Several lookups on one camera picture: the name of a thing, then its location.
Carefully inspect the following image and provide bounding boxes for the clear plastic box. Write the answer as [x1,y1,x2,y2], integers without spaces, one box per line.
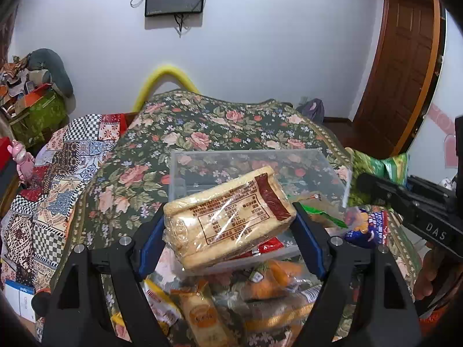
[168,148,353,275]

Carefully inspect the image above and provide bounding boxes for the shiny green bag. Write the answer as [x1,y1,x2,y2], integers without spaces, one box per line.
[383,154,409,189]

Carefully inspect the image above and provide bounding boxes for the brown wooden door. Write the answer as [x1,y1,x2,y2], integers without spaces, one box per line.
[352,0,442,160]

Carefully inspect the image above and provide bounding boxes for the pale bread packet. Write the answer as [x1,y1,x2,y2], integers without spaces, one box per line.
[163,165,297,271]

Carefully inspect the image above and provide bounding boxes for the red box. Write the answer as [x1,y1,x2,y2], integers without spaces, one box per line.
[0,137,15,170]

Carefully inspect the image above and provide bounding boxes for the person's right hand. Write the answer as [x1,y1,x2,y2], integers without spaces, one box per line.
[413,242,451,301]

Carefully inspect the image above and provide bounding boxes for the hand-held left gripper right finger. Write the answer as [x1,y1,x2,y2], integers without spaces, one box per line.
[291,202,422,347]

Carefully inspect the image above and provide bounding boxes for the red snack packet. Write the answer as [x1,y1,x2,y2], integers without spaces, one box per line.
[249,237,284,255]

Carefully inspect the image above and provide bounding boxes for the green patterned bag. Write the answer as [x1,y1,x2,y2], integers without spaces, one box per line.
[9,90,69,145]

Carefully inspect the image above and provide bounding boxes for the pink heart wall sticker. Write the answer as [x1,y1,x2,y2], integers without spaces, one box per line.
[427,103,458,169]

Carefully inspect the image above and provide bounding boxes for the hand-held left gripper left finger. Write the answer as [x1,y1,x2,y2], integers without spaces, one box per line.
[34,204,174,347]

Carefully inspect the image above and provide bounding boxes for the grey backpack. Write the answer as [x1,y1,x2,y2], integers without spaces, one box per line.
[298,97,326,123]

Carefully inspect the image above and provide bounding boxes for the pink plush toy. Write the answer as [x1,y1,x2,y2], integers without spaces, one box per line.
[7,139,35,181]

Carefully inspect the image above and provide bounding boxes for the patchwork quilt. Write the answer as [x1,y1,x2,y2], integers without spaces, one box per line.
[0,113,127,290]

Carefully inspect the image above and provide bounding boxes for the orange snack packet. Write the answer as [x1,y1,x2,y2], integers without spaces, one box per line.
[240,260,308,300]

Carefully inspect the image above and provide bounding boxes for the white and blue box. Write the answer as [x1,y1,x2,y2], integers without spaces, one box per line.
[5,278,37,322]

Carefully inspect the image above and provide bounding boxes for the yellow bread packet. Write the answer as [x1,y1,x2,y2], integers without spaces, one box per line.
[170,284,232,347]

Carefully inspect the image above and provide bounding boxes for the green snack packet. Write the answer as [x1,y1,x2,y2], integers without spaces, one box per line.
[302,202,348,228]

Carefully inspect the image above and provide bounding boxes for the gold striped packet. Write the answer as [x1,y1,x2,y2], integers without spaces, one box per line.
[246,300,315,333]

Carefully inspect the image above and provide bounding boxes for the orange cardboard box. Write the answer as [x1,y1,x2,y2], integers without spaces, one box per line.
[18,83,53,111]

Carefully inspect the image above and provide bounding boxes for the pile of patterned cloths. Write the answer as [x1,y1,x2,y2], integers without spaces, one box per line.
[0,56,37,109]

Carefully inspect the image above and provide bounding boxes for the blue snack bag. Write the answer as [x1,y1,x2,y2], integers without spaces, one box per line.
[343,208,389,248]

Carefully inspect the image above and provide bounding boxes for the dark floral blanket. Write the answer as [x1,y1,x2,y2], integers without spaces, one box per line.
[47,90,420,347]

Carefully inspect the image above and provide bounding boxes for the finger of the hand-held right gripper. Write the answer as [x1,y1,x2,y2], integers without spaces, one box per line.
[356,171,410,221]

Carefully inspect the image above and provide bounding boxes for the yellow foam tube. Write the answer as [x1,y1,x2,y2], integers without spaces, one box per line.
[132,64,199,112]

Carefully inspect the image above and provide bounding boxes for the white yellow snack packet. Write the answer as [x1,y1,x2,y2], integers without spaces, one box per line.
[143,278,181,333]

